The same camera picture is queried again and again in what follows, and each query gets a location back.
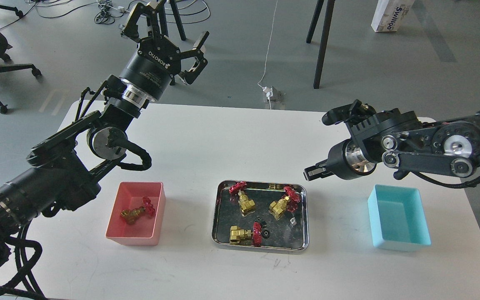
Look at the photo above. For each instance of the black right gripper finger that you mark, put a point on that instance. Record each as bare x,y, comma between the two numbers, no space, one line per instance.
315,172

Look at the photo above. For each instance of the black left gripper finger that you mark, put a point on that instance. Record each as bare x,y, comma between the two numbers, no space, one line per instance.
155,16
189,76

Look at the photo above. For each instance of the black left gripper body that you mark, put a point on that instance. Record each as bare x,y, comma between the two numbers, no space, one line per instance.
152,66

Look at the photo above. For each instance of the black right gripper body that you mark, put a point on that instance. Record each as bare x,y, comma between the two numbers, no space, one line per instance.
347,161

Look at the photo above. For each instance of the brass valve red handle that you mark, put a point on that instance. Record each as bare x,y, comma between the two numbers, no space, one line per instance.
238,235
288,202
131,215
238,195

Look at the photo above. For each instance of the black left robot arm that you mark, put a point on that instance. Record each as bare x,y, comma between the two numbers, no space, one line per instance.
66,168

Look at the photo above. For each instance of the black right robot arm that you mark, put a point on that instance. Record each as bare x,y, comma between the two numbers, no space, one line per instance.
445,153

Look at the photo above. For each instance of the light blue plastic box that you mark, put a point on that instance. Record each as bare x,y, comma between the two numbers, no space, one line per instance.
397,218

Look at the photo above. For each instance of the pink plastic box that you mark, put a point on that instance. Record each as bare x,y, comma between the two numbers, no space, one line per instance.
145,231

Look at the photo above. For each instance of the white cardboard box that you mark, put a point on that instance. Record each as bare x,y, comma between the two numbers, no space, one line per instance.
389,15

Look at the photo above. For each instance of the black stand leg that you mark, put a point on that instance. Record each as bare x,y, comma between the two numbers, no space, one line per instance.
175,21
324,36

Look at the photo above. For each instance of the shiny metal tray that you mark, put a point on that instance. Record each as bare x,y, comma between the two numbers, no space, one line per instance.
290,233

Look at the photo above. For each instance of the white power adapter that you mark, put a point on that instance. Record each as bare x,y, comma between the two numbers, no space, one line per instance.
271,94

